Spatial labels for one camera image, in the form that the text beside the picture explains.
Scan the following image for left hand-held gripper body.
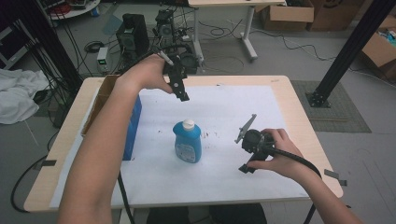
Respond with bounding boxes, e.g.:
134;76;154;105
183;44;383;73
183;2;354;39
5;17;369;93
158;50;189;94

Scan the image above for person's left hand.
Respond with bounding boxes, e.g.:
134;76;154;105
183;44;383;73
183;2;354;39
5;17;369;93
116;54;174;96

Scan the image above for round white table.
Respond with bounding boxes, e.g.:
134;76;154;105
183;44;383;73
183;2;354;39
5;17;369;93
40;0;101;21

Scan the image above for grey floor mat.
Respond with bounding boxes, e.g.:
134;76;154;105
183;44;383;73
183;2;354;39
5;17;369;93
290;79;372;133

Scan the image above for white desk with metal legs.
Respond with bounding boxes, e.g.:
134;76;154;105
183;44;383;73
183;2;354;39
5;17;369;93
187;0;287;62

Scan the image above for white power supply unit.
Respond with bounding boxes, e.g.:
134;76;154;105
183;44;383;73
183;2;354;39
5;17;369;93
96;46;110;74

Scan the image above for black floor cable loop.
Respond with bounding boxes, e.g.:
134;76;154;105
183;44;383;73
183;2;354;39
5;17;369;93
10;153;48;214

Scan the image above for large closed cardboard box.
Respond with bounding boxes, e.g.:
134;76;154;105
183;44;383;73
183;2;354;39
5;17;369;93
306;0;368;32

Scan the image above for black coiled cable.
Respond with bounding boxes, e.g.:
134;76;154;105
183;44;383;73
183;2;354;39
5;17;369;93
84;40;106;53

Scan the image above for black frame post with cables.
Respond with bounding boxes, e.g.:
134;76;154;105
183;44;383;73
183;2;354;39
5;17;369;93
29;0;83;91

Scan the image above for black computer tower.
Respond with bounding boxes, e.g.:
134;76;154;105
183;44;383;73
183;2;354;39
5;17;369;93
116;13;150;59

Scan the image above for person's legs in dark trousers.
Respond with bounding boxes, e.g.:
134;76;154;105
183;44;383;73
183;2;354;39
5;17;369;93
146;203;269;224

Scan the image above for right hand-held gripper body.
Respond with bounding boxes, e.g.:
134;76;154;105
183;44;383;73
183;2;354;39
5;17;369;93
234;113;276;166

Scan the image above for black aluminium frame post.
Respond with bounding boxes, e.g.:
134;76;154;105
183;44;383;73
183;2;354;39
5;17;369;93
306;0;396;108

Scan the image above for white paper sheet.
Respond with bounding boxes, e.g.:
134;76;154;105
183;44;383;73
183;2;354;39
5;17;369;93
49;84;309;209

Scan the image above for person's right hand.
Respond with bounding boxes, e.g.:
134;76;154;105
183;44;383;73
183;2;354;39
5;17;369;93
247;128;312;185

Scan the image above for long black floor cable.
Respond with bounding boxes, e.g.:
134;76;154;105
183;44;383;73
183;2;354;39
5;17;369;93
199;18;339;63

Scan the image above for white cloth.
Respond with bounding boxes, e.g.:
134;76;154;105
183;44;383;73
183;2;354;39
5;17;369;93
0;68;50;125

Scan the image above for blue bottle with white cap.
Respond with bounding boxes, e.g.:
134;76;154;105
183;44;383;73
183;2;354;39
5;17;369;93
172;119;203;164

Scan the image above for open cardboard box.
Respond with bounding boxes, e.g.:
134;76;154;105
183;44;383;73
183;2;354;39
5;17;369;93
260;0;316;32

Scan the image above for black device on stand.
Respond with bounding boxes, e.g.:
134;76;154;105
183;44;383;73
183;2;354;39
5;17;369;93
153;8;176;48

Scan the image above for right hand-held gripper black cable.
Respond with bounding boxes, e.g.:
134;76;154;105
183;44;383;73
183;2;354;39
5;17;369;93
267;147;323;224

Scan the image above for cardboard box with blue side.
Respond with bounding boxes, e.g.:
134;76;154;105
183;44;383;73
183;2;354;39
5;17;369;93
81;74;143;161

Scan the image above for cardboard box with blue contents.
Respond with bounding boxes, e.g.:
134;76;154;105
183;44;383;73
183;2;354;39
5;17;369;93
361;15;396;80

